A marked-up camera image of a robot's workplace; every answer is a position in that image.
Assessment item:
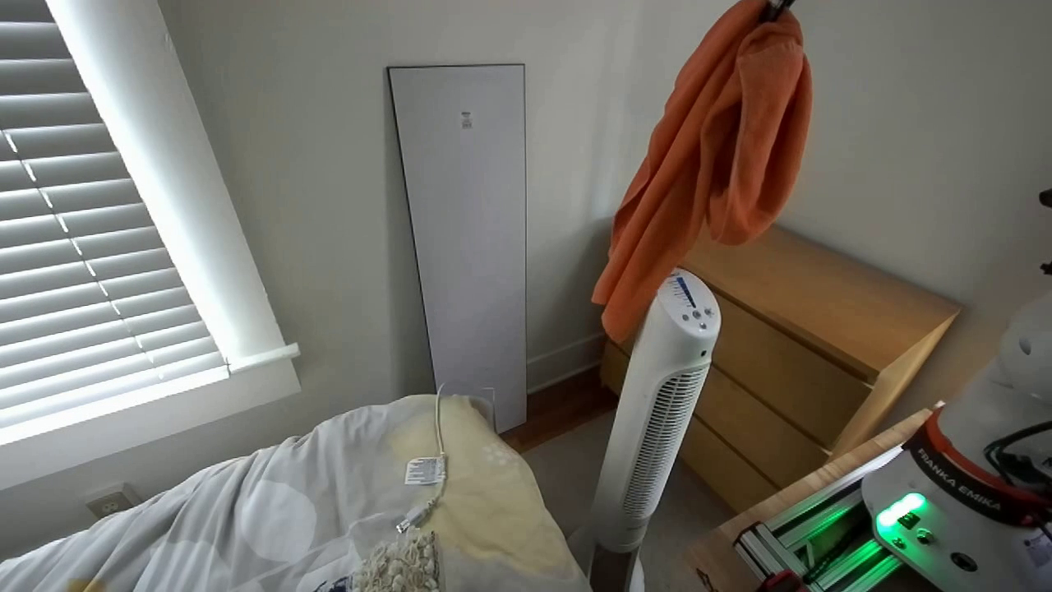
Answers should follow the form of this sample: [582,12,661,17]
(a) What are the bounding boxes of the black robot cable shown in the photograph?
[983,417,1052,487]

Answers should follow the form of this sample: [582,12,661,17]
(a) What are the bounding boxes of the white leaning panel board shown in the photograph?
[386,61,533,434]

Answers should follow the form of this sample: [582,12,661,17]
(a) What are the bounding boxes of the white tower fan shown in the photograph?
[582,266,727,592]

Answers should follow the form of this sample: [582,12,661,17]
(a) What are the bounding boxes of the orange towel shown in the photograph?
[587,0,818,348]

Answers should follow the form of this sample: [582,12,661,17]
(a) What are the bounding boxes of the aluminium frame with green light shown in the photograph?
[731,477,913,592]

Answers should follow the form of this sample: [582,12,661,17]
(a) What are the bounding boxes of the white window sill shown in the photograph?
[0,341,305,492]

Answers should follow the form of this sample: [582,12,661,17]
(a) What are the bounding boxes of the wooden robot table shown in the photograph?
[686,407,946,592]

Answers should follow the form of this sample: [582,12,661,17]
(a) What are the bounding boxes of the cream knit blanket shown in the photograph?
[352,523,443,592]

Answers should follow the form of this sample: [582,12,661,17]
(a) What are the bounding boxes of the white window blinds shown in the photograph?
[0,0,222,427]

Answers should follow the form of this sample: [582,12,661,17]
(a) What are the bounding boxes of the white yellow patterned duvet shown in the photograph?
[0,392,591,592]

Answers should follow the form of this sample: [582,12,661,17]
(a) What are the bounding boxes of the light wooden dresser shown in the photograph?
[599,221,968,518]

